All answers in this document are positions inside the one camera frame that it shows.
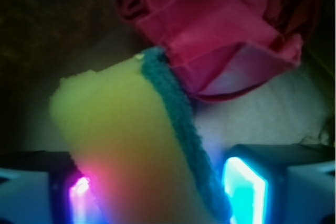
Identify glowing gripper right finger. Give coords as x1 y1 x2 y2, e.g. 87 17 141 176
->
222 144 335 223

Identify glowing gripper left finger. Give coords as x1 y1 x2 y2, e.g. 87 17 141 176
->
1 151 105 223

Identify yellow green sponge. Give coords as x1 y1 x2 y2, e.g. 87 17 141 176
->
50 47 232 223

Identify red crumpled cloth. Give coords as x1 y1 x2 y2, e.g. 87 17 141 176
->
115 0 321 102

